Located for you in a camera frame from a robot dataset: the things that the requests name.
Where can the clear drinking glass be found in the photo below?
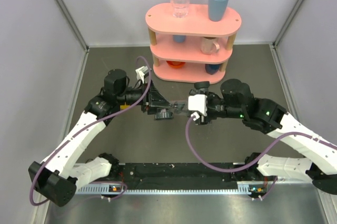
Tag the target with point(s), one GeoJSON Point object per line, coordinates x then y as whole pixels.
{"type": "Point", "coordinates": [180, 8]}

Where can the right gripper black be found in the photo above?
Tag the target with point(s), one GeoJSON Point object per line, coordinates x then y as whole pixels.
{"type": "Point", "coordinates": [205, 119]}

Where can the grey pvc tee fitting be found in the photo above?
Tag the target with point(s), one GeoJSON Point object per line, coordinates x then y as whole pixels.
{"type": "Point", "coordinates": [202, 87]}

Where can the tall blue plastic cup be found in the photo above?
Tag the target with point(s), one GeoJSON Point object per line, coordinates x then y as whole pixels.
{"type": "Point", "coordinates": [216, 9]}

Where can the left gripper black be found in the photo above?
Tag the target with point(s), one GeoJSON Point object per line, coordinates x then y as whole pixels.
{"type": "Point", "coordinates": [155, 100]}

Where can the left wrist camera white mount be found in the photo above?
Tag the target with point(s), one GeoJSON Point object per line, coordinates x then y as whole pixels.
{"type": "Point", "coordinates": [142, 73]}

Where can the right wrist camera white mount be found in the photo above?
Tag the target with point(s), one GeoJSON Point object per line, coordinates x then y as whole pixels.
{"type": "Point", "coordinates": [197, 105]}

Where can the pink three-tier shelf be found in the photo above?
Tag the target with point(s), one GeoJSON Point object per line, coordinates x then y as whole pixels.
{"type": "Point", "coordinates": [162, 25]}

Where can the yellow cup on table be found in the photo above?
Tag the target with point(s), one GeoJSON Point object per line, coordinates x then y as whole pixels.
{"type": "Point", "coordinates": [123, 107]}

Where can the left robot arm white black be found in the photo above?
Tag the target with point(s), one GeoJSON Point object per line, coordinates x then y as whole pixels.
{"type": "Point", "coordinates": [56, 177]}

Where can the orange bowl bottom shelf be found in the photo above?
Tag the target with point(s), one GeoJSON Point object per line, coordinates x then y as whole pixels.
{"type": "Point", "coordinates": [175, 64]}

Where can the small blue cup middle shelf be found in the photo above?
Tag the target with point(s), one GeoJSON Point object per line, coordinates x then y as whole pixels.
{"type": "Point", "coordinates": [179, 38]}

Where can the dark blue cup bottom shelf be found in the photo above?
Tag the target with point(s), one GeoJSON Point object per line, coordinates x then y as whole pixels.
{"type": "Point", "coordinates": [211, 69]}

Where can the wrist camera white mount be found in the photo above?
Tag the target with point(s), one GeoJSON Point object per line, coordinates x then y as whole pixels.
{"type": "Point", "coordinates": [197, 105]}
{"type": "Point", "coordinates": [142, 73]}

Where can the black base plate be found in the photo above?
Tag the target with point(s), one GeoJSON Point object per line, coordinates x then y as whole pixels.
{"type": "Point", "coordinates": [180, 176]}

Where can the grey slotted cable duct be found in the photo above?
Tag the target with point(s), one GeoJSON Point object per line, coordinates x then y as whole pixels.
{"type": "Point", "coordinates": [115, 189]}

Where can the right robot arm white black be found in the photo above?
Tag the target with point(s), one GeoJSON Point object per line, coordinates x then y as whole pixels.
{"type": "Point", "coordinates": [296, 153]}

